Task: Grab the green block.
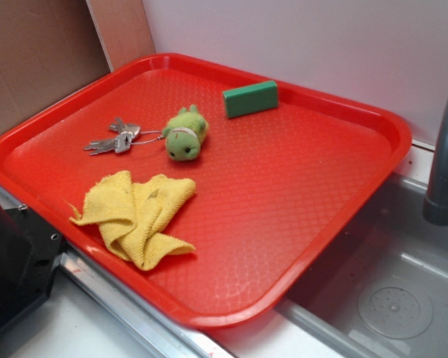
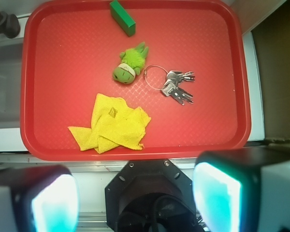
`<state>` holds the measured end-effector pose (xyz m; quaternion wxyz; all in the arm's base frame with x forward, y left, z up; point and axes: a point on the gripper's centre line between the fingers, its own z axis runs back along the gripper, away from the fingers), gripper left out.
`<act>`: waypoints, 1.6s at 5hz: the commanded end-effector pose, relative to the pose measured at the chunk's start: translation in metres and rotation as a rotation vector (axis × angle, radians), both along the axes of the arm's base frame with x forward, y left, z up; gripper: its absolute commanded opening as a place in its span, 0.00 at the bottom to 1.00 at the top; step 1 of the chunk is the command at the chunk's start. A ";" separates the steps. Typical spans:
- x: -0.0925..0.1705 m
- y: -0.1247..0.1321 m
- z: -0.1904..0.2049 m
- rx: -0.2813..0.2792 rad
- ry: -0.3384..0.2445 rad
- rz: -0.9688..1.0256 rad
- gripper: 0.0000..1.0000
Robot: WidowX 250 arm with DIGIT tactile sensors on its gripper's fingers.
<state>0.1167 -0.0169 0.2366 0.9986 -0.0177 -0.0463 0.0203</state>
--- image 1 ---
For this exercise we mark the grey toy sink basin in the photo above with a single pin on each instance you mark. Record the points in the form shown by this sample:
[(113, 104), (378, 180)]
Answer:
[(388, 239)]

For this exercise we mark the brown cardboard panel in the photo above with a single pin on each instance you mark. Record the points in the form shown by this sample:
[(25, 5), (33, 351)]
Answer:
[(50, 49)]

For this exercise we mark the red plastic tray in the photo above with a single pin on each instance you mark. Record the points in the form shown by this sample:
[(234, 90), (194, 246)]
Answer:
[(273, 188)]

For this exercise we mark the round sink drain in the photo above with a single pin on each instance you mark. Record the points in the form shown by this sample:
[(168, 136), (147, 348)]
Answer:
[(395, 310)]

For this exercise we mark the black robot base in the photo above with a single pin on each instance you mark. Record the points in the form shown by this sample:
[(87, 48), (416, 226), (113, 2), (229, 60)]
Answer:
[(30, 250)]

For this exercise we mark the yellow cloth rag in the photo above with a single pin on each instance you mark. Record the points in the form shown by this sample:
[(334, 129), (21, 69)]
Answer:
[(131, 217)]

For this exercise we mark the green rectangular block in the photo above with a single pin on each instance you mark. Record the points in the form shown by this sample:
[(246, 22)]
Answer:
[(250, 99)]

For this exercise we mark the silver key bunch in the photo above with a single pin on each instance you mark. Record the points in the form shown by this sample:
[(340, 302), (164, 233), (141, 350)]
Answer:
[(125, 134)]

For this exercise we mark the green plush frog keychain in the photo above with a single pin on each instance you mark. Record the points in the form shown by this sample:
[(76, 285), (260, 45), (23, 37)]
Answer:
[(185, 133)]

